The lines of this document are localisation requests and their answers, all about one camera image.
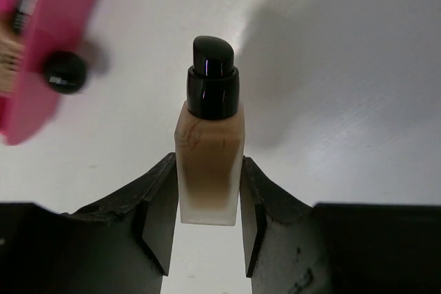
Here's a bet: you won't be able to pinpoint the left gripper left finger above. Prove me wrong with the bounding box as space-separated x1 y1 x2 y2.
1 153 178 293

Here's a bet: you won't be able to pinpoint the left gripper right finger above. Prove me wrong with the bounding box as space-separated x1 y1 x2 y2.
240 157 440 293

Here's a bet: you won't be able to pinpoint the foundation bottle black cap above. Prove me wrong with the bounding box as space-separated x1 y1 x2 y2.
174 36 245 226

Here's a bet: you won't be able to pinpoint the pink drawer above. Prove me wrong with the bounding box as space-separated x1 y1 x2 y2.
1 0 96 145

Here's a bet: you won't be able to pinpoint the foundation pump bottle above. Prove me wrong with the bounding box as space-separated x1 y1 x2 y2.
1 0 37 96

